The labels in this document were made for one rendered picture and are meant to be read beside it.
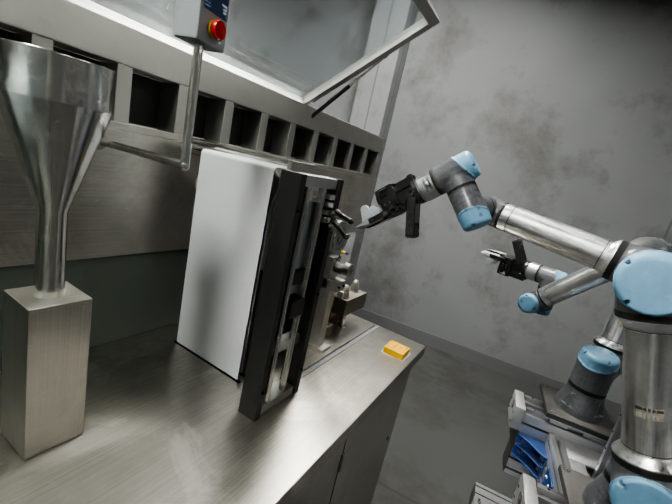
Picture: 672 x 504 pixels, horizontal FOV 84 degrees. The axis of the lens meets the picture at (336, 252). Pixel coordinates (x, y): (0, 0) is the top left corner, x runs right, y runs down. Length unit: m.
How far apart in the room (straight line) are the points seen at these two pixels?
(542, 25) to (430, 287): 2.30
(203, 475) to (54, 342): 0.33
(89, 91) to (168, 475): 0.62
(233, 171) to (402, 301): 2.97
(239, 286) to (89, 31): 0.60
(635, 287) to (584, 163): 2.71
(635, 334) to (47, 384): 1.05
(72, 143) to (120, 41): 0.40
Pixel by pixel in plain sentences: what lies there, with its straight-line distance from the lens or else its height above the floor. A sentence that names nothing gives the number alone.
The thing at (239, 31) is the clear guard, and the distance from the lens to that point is 1.11.
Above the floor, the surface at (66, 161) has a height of 1.39.
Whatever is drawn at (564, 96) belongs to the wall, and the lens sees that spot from 3.60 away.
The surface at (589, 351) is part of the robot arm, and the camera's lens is 1.59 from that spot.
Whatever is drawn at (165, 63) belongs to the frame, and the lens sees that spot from 1.06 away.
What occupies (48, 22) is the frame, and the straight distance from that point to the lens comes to 0.95.
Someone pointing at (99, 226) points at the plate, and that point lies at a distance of 1.02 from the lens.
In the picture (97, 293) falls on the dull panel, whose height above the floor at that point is 1.05.
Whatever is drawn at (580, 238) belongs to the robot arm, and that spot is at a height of 1.43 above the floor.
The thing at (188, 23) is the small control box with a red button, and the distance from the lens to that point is 0.72.
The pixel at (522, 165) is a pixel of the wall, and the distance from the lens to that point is 3.50.
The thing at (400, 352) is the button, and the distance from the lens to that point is 1.28.
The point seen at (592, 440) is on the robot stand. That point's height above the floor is 0.76.
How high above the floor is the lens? 1.47
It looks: 13 degrees down
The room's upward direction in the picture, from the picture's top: 13 degrees clockwise
